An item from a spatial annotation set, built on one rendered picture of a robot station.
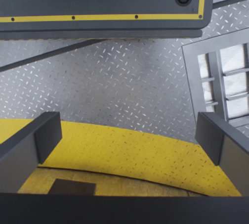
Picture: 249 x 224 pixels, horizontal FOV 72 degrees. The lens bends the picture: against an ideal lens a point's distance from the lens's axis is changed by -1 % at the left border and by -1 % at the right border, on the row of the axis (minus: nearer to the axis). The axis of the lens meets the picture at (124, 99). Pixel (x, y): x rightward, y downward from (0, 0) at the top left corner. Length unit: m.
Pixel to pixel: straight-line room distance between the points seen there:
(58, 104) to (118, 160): 0.42
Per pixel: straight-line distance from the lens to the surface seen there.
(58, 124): 0.16
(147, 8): 0.49
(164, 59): 0.81
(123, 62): 0.80
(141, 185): 1.02
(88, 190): 0.64
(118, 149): 0.94
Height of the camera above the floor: 0.80
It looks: 74 degrees down
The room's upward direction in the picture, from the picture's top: 175 degrees counter-clockwise
